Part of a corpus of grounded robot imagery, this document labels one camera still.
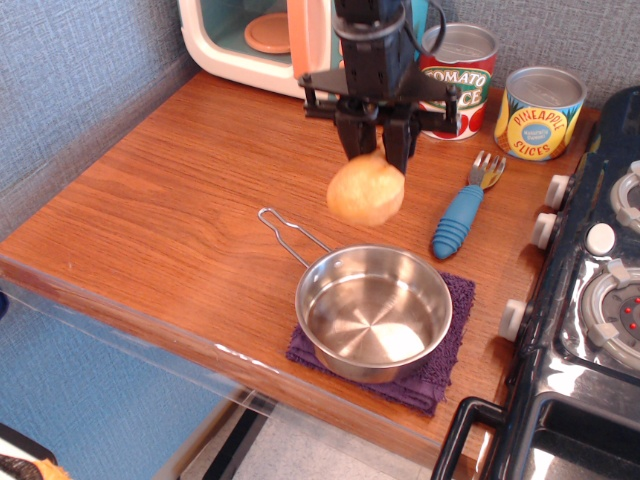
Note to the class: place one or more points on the purple cloth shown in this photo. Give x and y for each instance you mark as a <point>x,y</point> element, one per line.
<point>424,389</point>

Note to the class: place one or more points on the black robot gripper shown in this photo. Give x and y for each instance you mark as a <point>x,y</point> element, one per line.
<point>379,77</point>

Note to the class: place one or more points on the tomato sauce can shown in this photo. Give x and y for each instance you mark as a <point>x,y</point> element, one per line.
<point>466,58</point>

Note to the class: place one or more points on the orange toy chicken leg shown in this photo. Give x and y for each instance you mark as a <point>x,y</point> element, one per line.
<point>366,191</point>

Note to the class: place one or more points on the stainless steel pot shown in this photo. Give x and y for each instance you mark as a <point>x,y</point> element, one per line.
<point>373,313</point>

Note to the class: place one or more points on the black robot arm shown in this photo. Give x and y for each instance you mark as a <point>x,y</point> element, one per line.
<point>370,11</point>

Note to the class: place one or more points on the toy microwave oven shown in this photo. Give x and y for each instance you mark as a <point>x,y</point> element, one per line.
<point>263,44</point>

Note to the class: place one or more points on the blue handled fork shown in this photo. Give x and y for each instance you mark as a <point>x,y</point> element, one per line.
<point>456,222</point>

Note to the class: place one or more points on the black toy stove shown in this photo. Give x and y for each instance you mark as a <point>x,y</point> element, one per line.
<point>572,410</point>

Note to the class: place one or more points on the pineapple slices can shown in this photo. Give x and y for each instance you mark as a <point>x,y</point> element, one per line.
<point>539,111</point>

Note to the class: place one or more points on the white stove knob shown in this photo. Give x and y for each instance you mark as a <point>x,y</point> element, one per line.
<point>543,229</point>
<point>511,319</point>
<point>556,191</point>

